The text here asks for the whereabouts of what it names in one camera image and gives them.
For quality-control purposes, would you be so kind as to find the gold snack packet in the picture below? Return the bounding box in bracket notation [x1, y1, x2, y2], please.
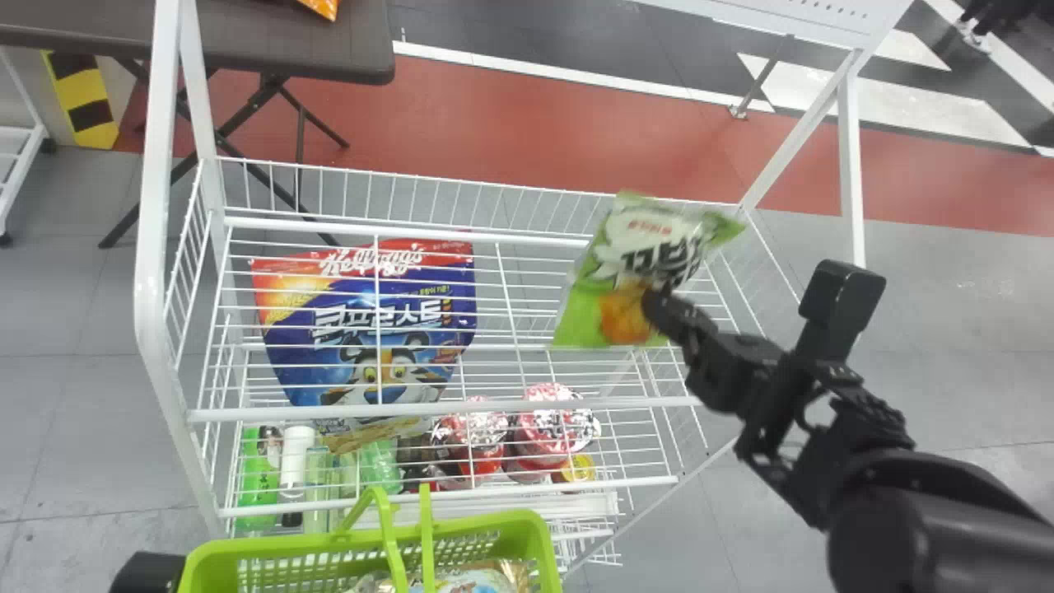
[428, 558, 531, 593]

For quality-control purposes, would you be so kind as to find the white shelf trolley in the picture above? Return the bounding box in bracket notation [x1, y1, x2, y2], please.
[0, 48, 57, 248]

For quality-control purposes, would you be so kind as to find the white bottle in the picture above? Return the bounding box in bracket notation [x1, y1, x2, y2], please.
[278, 425, 317, 528]

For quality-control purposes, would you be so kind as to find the yellow black striped post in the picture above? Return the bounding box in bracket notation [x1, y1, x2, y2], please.
[41, 51, 121, 152]

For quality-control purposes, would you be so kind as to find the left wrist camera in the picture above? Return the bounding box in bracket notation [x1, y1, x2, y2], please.
[109, 551, 187, 593]

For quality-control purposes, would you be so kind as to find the yellow snack packet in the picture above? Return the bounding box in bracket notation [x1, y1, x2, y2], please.
[316, 415, 435, 455]

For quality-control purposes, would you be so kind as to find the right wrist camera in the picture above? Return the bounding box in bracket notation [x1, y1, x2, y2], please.
[795, 260, 888, 367]

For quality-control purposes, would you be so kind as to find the green bottle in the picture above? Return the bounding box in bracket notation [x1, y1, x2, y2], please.
[346, 438, 406, 498]
[237, 425, 286, 531]

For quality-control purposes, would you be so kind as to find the green snack packet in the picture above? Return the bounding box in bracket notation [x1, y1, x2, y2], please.
[550, 191, 747, 350]

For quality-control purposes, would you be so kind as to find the white wire rack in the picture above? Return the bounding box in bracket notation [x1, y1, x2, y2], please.
[134, 0, 915, 577]

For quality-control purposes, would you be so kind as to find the red noodle cup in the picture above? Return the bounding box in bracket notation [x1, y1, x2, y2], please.
[430, 397, 513, 488]
[506, 382, 603, 483]

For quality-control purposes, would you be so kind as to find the dark side table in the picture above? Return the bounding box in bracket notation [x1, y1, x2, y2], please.
[0, 0, 397, 250]

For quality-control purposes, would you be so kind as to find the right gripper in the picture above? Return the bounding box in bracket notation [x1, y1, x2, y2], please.
[640, 285, 796, 421]

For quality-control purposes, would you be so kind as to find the person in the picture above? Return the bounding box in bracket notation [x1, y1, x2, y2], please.
[955, 0, 1040, 55]

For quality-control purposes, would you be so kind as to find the green basket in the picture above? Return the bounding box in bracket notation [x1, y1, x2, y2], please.
[176, 486, 564, 593]

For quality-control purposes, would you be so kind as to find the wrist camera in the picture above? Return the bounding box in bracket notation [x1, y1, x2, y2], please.
[795, 260, 888, 367]
[109, 551, 187, 593]

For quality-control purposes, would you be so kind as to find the blue cereal bag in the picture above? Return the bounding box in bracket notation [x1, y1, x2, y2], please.
[250, 239, 478, 409]

